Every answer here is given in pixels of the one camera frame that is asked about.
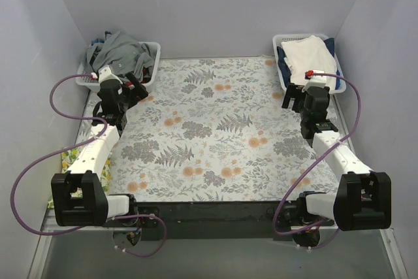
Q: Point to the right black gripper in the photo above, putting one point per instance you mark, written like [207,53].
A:
[294,98]

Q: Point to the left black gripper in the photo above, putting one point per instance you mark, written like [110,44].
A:
[131,89]

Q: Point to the grey long sleeve shirt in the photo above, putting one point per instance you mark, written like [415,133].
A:
[120,51]

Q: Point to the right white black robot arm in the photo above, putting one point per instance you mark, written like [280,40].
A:
[363,198]

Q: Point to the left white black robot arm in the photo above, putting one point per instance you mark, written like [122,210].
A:
[78,195]

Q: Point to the red black plaid shirt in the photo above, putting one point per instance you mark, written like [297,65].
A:
[144,75]

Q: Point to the dark blue folded garment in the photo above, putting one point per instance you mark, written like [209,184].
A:
[285,72]

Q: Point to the white folded shirt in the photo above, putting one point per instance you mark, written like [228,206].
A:
[309,54]

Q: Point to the blue checked shirt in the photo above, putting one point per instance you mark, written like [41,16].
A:
[97,41]

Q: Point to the floral patterned table mat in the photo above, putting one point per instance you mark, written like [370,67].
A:
[214,130]

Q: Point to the lemon print cloth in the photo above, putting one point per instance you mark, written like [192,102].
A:
[70,156]

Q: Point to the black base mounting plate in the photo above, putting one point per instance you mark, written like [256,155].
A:
[221,220]

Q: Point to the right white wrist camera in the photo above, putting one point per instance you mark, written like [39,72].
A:
[315,79]

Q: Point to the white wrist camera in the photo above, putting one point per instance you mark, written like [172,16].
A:
[315,79]
[103,74]

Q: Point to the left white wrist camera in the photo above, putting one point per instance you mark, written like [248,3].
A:
[103,74]

